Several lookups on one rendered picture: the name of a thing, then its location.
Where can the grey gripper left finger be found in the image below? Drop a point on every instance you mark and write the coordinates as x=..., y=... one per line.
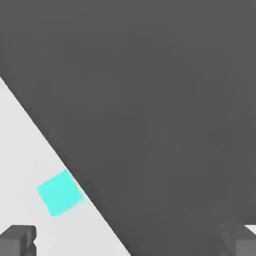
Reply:
x=16, y=242

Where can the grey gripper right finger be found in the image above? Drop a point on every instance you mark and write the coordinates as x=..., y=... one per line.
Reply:
x=240, y=244

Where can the small cyan cube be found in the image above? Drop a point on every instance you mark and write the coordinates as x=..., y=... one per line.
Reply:
x=60, y=193

